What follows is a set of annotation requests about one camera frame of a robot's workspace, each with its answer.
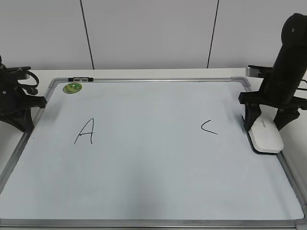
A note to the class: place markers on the round green magnet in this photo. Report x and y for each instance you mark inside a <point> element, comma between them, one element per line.
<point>72,88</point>

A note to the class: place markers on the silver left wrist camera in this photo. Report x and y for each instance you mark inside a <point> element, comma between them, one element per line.
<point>19,72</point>

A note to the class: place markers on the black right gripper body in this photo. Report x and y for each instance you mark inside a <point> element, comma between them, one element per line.
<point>277,90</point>

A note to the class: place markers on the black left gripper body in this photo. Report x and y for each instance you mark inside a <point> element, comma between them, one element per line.
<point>15,96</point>

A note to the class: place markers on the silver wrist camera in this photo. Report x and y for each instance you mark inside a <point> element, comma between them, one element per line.
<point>257,70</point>
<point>19,72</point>

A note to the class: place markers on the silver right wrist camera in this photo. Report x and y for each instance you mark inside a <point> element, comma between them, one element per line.
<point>257,70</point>

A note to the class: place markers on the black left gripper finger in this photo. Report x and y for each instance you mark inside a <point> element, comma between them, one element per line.
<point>22,120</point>

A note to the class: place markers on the white whiteboard eraser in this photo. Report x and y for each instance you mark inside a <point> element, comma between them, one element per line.
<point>264,137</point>

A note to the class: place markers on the black silver marker clip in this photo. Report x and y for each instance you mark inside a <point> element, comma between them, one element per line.
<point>80,79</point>

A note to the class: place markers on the white framed whiteboard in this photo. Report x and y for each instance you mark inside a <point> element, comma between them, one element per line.
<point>146,153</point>

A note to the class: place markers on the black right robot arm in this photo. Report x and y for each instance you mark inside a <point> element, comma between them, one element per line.
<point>293,52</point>

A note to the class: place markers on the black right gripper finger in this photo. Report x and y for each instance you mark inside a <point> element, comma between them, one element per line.
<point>252,112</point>
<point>285,116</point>

